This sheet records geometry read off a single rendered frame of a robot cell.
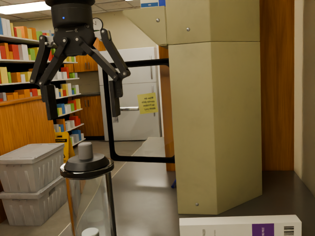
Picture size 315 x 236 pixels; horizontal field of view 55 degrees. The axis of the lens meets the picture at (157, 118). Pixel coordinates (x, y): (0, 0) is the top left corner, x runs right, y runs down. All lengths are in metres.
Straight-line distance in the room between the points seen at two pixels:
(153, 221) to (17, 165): 2.25
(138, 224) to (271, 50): 0.76
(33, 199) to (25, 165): 0.33
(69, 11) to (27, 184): 2.55
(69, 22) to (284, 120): 0.87
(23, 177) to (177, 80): 2.39
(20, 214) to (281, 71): 2.64
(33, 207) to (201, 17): 2.58
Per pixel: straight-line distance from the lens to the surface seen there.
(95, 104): 6.31
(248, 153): 0.94
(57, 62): 0.63
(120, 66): 0.58
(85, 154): 0.63
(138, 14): 0.84
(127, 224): 0.88
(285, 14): 1.21
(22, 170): 3.01
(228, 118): 0.86
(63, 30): 0.62
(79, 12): 0.60
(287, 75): 1.20
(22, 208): 3.16
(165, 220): 0.88
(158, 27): 0.82
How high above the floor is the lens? 1.35
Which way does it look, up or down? 9 degrees down
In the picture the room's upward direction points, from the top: 4 degrees counter-clockwise
